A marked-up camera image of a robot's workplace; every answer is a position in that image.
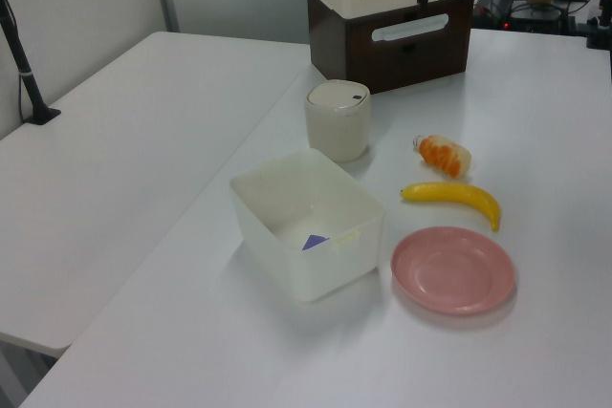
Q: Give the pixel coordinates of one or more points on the black device with red light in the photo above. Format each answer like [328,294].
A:
[526,14]

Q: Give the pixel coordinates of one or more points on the beige small trash can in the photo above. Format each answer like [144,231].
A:
[338,126]

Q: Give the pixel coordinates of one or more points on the black camera stand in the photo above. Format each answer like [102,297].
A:
[24,69]

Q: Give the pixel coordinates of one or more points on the white plastic storage bin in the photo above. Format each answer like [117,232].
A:
[306,226]

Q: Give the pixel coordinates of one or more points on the pink round plate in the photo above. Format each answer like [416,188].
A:
[453,272]

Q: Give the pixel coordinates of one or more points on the black clamp mount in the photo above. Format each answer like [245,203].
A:
[600,21]

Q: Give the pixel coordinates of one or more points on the orange white toy shrimp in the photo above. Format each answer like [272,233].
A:
[447,157]

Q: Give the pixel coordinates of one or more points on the dark brown wooden box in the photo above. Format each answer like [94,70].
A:
[411,59]

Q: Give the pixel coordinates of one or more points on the yellow banana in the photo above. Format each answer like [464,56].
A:
[454,194]

